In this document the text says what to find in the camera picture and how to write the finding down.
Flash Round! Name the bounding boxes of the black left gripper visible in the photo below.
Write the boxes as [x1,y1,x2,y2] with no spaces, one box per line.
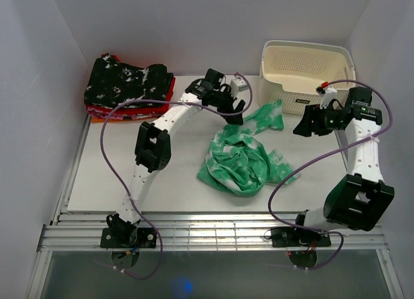
[211,85,245,126]

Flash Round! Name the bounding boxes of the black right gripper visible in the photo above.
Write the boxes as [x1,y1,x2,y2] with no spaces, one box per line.
[292,103,343,137]

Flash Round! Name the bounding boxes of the green tie-dye trousers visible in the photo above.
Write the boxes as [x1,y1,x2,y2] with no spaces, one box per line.
[197,100,294,197]

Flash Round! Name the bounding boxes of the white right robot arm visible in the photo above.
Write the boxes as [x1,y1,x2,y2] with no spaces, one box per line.
[292,84,395,245]

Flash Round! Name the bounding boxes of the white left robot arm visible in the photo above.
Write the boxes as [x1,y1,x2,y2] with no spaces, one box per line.
[101,69,252,248]

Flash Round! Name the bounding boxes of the red folded trousers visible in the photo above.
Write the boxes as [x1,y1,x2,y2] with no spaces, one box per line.
[85,54,177,118]

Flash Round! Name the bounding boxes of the black white patterned folded trousers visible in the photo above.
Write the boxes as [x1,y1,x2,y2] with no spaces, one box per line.
[84,53,173,109]

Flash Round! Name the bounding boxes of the pink patterned folded trousers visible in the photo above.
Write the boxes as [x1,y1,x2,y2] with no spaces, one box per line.
[86,105,152,120]

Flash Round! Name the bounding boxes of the orange folded trousers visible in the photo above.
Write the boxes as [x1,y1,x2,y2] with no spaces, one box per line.
[91,115,146,123]

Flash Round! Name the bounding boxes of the cream perforated plastic basket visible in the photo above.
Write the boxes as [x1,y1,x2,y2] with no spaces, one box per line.
[257,40,356,115]

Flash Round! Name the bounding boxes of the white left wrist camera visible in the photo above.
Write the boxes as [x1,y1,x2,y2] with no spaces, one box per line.
[230,73,248,97]

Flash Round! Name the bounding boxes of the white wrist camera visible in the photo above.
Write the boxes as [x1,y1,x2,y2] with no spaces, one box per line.
[230,73,248,97]
[316,82,338,109]

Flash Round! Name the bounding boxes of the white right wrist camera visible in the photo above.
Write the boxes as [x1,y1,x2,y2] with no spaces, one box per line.
[316,82,338,109]

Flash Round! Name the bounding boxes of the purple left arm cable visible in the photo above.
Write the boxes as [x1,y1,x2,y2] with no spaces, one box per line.
[96,72,254,282]

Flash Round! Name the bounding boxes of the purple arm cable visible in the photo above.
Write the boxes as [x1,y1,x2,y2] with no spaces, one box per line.
[263,80,395,271]
[96,72,254,282]

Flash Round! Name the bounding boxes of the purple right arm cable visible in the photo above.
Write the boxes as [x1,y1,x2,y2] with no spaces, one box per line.
[263,80,395,271]

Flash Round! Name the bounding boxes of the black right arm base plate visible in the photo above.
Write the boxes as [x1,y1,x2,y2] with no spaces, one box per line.
[270,227,331,247]

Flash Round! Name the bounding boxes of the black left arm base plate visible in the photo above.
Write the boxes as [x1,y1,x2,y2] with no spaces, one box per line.
[100,227,157,249]

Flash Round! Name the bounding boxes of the aluminium rail frame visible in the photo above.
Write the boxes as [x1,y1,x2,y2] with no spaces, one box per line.
[27,118,404,298]

